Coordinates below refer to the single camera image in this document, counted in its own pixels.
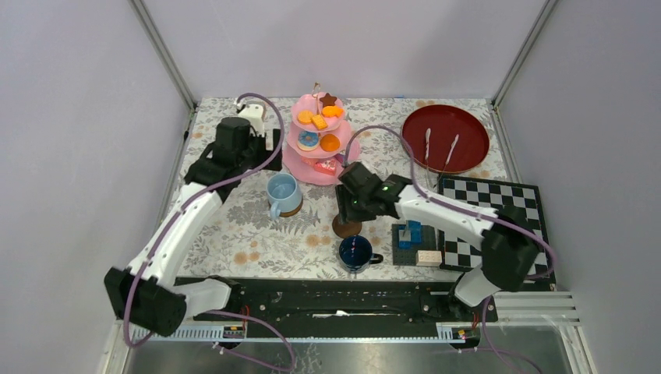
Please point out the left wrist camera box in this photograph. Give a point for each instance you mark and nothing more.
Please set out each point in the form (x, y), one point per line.
(255, 114)

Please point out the floral patterned tablecloth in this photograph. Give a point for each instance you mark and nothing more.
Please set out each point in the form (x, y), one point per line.
(240, 240)

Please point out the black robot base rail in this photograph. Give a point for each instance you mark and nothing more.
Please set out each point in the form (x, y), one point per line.
(352, 309)

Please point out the grey building block baseplate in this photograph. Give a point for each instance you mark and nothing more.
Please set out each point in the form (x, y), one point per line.
(408, 256)

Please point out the blue frosted donut toy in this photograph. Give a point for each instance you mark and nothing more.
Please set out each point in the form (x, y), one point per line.
(308, 141)

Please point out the aluminium frame post right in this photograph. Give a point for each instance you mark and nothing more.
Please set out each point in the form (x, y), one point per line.
(529, 42)

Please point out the aluminium frame post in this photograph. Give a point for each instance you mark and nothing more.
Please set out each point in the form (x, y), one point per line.
(167, 60)
(529, 42)

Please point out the light brown wooden coaster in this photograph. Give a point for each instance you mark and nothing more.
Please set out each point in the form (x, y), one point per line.
(292, 212)

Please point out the black white checkerboard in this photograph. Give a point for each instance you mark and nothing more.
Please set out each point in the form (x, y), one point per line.
(457, 254)

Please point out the dark red round tray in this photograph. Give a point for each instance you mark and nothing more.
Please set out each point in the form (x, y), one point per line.
(446, 139)

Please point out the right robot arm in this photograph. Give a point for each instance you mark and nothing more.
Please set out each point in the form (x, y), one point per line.
(508, 249)

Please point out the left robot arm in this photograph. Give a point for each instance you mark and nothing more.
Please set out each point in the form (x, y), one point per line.
(145, 293)

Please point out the light blue mug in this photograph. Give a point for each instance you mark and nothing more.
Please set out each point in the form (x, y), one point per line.
(284, 194)

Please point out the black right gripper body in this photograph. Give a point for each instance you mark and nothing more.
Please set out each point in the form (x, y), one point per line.
(349, 207)

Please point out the orange yellow fish pastry toy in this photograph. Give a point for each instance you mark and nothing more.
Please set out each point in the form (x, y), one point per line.
(332, 111)

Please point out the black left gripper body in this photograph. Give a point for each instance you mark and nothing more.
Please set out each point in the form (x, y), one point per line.
(273, 142)

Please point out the aluminium frame post left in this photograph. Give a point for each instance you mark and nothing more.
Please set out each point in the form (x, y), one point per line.
(167, 60)

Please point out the pink three-tier cake stand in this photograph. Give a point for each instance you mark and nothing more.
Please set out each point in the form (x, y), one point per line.
(300, 163)

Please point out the orange round cookie toy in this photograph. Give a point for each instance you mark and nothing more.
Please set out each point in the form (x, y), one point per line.
(304, 117)

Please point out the white building block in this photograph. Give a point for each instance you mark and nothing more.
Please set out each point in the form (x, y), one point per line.
(428, 258)

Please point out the blue building block tower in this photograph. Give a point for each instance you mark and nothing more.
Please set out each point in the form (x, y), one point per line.
(409, 234)

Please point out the orange tart toy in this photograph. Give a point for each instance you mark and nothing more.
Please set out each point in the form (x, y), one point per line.
(330, 143)

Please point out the dark blue mug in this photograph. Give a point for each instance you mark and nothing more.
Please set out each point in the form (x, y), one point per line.
(355, 254)

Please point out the dark brown wooden coaster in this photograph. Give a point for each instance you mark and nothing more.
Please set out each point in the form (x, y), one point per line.
(345, 230)

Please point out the brown star cookie toy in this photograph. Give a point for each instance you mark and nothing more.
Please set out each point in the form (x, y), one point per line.
(328, 100)

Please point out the yellow square biscuit toy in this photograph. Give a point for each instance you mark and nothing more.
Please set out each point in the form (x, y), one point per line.
(319, 122)

